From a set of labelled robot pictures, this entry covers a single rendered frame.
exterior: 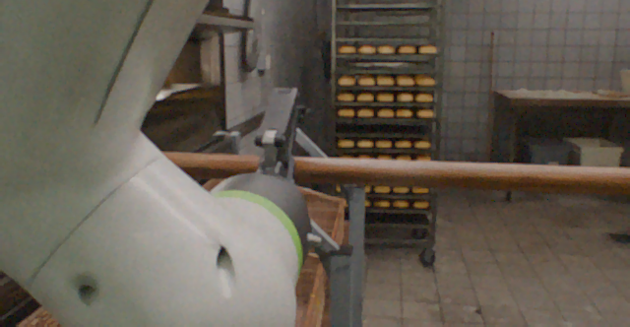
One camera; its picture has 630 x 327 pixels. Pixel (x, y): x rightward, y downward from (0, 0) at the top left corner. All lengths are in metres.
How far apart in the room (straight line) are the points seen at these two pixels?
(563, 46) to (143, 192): 5.62
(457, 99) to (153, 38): 5.47
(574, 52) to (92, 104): 5.69
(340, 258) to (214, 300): 0.79
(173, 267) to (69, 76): 0.10
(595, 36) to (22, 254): 5.76
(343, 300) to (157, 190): 0.83
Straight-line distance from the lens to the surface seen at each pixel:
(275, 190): 0.40
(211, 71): 2.20
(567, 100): 4.97
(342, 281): 1.07
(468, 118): 5.69
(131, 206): 0.28
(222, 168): 0.65
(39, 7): 0.21
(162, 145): 1.71
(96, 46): 0.21
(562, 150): 5.19
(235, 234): 0.29
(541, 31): 5.76
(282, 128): 0.50
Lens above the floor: 1.34
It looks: 11 degrees down
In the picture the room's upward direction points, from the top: straight up
